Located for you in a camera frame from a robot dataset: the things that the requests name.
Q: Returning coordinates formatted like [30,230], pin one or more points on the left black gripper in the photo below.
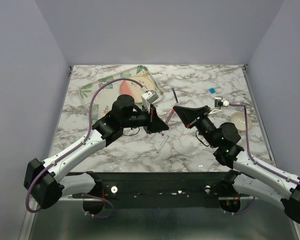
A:
[157,124]

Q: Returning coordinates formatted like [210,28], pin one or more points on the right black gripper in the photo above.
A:
[186,115]

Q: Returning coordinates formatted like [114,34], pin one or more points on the pink pen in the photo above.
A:
[169,116]

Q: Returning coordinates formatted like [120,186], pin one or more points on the white pen blue tip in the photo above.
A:
[162,143]

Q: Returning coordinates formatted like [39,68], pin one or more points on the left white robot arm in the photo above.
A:
[48,180]

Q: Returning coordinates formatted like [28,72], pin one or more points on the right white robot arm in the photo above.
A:
[248,175]

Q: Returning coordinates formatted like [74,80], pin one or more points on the dark blue pen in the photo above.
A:
[175,95]

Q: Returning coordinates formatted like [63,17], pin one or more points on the blue pen cap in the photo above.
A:
[212,90]

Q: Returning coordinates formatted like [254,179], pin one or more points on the pink cream plate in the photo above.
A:
[134,90]

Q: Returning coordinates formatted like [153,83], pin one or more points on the small patterned bowl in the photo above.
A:
[239,120]

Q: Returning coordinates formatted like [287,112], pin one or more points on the leaf patterned tray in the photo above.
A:
[102,104]

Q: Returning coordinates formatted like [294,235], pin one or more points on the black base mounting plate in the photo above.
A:
[140,190]

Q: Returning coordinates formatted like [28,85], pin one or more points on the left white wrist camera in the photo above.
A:
[148,97]

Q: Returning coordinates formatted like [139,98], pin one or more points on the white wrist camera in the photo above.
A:
[148,97]
[219,104]

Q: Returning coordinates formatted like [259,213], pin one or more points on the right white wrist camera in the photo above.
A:
[219,104]

